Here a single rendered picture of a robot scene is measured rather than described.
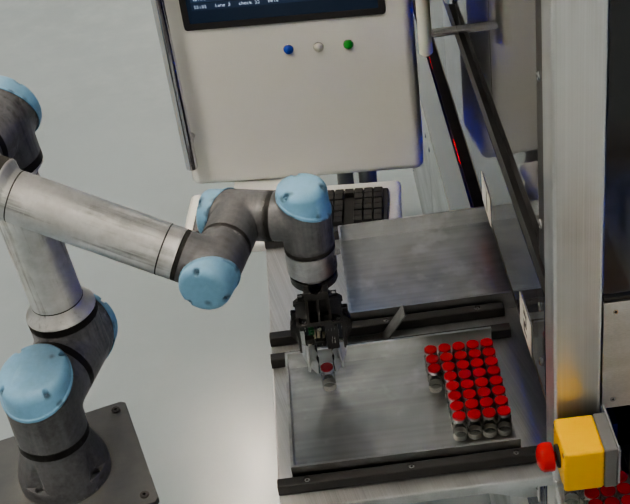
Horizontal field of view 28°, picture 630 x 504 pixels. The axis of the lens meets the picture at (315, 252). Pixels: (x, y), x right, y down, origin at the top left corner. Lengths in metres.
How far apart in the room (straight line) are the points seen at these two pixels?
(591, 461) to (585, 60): 0.55
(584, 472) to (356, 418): 0.42
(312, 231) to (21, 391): 0.52
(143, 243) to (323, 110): 0.96
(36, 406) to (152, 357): 1.61
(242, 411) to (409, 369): 1.32
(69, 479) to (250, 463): 1.18
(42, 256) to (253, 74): 0.77
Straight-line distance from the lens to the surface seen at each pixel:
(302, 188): 1.77
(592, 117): 1.50
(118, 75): 5.03
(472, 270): 2.25
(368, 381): 2.04
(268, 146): 2.65
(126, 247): 1.72
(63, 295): 2.02
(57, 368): 1.98
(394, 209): 2.55
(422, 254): 2.29
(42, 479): 2.07
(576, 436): 1.73
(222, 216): 1.77
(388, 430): 1.96
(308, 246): 1.79
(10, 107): 1.87
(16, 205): 1.75
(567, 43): 1.44
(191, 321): 3.65
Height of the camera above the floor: 2.25
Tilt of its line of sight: 36 degrees down
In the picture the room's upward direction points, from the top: 8 degrees counter-clockwise
